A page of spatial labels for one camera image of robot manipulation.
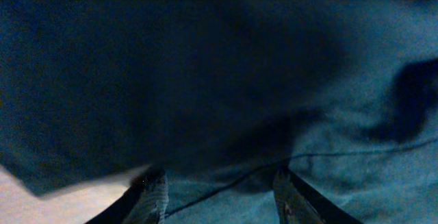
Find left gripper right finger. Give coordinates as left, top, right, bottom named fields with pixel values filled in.
left=272, top=167, right=362, bottom=224

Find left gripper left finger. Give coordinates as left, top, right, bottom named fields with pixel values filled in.
left=86, top=169, right=169, bottom=224

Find black shorts with white lining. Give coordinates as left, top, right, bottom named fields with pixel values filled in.
left=1, top=0, right=437, bottom=223

